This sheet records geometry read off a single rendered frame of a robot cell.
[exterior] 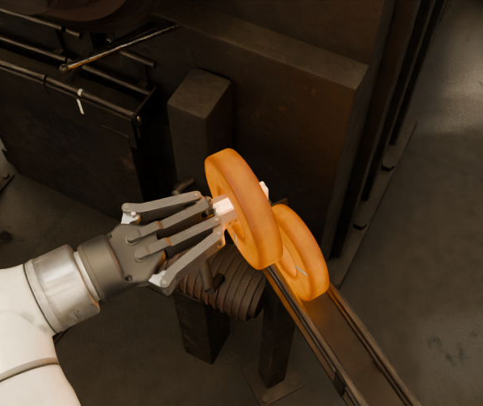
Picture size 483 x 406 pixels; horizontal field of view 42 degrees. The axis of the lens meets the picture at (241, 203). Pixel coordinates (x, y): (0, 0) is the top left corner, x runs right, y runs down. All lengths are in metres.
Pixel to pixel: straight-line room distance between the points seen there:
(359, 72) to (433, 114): 1.17
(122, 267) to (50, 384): 0.15
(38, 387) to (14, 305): 0.09
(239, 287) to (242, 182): 0.47
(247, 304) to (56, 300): 0.52
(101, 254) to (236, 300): 0.49
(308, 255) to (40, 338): 0.40
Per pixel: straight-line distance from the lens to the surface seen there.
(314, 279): 0.94
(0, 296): 0.73
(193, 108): 1.03
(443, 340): 1.76
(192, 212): 0.77
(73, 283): 0.72
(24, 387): 0.71
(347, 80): 0.99
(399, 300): 1.77
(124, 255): 0.75
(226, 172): 0.73
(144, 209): 0.78
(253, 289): 1.16
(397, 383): 0.94
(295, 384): 1.64
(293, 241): 0.92
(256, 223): 0.72
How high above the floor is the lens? 1.59
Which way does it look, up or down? 58 degrees down
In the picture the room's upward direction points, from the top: straight up
